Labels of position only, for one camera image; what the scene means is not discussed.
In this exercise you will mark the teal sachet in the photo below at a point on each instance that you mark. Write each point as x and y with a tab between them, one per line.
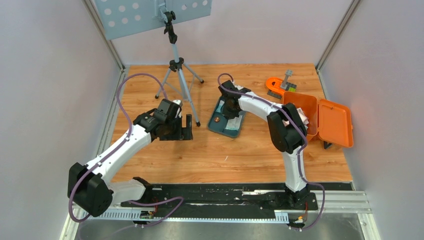
220	106

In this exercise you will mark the orange medicine box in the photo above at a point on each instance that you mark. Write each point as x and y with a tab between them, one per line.
328	121

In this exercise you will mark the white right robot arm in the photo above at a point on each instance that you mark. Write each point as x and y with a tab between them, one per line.
286	128

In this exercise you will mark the clear bag teal gauze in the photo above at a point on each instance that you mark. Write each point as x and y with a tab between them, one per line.
234	124

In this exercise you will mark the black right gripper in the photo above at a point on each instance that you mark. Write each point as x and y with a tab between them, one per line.
228	114

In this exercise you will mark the orange ring toy stand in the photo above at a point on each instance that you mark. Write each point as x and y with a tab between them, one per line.
277	86

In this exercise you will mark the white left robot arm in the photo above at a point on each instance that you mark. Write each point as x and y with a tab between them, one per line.
89	185

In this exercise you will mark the teal divided tray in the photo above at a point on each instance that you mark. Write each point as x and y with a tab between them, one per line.
219	127

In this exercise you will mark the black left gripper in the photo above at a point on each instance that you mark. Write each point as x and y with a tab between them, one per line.
178	136

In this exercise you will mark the perforated grey panel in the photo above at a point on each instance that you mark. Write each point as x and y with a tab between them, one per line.
121	18

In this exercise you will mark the grey tripod stand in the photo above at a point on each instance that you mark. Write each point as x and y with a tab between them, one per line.
178	63

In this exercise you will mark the clear bag white cotton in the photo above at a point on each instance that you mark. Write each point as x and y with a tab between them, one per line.
303	117

